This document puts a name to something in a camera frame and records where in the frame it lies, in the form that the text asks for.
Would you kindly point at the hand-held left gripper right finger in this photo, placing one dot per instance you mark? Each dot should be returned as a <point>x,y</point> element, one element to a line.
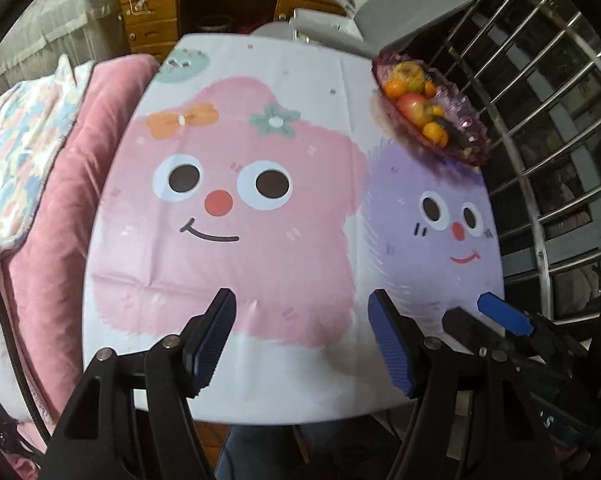
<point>393,345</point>

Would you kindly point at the metal window railing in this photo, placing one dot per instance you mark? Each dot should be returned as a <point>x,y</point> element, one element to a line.
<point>545,110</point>

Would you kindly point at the pink blanket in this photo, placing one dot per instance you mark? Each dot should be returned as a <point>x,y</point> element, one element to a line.
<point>70,200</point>

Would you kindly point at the cartoon printed tablecloth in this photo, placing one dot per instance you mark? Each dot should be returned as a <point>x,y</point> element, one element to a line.
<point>260,240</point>

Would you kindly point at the floral pastel quilt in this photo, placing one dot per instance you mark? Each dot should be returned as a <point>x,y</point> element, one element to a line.
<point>20,150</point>

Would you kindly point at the purple glass fruit bowl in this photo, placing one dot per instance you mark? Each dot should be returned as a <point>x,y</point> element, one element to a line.
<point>468,110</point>

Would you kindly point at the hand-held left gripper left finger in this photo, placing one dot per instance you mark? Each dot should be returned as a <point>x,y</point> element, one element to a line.
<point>213,345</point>

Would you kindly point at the yellow pear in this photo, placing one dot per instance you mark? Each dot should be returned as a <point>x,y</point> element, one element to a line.
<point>409,75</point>

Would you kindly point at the small tangerine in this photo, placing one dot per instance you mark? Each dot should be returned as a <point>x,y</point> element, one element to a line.
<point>438,110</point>
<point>394,89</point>
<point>429,89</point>

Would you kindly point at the white ruffled bed sheet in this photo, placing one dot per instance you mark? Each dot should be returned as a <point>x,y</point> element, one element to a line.
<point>45,15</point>

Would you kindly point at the wooden desk with drawers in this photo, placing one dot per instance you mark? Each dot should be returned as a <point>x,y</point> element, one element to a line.
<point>150,20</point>

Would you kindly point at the grey white office chair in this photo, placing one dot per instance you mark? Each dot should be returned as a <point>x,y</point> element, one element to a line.
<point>410,0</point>

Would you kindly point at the metal pot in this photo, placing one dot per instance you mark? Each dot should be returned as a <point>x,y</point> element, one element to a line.
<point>214,24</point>

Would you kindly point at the red apple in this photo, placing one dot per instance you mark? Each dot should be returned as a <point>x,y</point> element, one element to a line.
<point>414,108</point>

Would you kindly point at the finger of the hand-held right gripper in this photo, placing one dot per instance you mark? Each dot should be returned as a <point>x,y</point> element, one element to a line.
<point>463,325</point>
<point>505,317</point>

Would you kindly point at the large orange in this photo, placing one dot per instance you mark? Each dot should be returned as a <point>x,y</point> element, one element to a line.
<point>435,134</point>

